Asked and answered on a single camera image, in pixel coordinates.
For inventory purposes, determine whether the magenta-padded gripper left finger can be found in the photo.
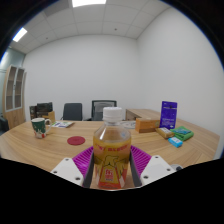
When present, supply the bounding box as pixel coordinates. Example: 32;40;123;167
50;145;95;190

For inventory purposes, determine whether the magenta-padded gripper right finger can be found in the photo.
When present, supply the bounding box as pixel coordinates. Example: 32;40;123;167
129;145;177;188

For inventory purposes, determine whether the yellow-labelled tea drink bottle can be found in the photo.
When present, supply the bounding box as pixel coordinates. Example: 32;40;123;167
92;106;132;190

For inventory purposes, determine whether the small round grey disc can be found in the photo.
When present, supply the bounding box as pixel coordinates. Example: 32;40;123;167
169;163;184;172

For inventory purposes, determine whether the flat round red coaster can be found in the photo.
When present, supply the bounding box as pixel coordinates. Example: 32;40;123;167
66;135;86;146

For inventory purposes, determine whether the small light blue box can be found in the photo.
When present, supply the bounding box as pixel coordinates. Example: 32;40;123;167
167;136;184;149

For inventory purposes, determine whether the orange-brown cardboard box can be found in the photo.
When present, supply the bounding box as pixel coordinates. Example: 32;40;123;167
134;117;161;134

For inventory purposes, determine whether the green flat package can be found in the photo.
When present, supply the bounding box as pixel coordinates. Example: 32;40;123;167
170;125;195;142

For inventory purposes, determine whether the white green purple leaflet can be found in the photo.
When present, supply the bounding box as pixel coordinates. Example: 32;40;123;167
51;120;75;129

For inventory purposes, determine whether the green and white patterned mug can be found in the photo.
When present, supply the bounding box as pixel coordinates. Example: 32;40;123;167
31;117;53;139

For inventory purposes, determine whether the tall purple box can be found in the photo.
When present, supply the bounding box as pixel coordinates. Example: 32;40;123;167
159;100;179;130

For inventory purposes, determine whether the wooden side desk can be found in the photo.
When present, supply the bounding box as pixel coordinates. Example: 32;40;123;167
125;108;161;122

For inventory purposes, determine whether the dark padded office chair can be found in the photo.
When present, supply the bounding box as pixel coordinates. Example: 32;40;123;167
60;102;83;122

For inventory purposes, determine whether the black mesh office chair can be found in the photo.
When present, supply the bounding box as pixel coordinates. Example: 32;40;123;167
87;99;118;122

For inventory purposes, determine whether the dark brown carton box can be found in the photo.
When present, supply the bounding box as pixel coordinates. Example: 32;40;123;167
29;105;38;120
36;102;54;113

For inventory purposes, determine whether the black leather sofa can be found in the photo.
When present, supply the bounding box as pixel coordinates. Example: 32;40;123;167
0;114;10;133

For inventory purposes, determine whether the wooden glass-door cabinet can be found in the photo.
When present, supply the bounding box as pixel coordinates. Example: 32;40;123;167
2;64;27;130

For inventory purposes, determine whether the rectangular ceiling light panel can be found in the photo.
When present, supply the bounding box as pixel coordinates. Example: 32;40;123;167
71;0;107;8
12;27;28;43

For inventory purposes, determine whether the ceiling air vent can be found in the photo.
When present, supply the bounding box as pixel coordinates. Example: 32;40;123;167
43;0;71;17

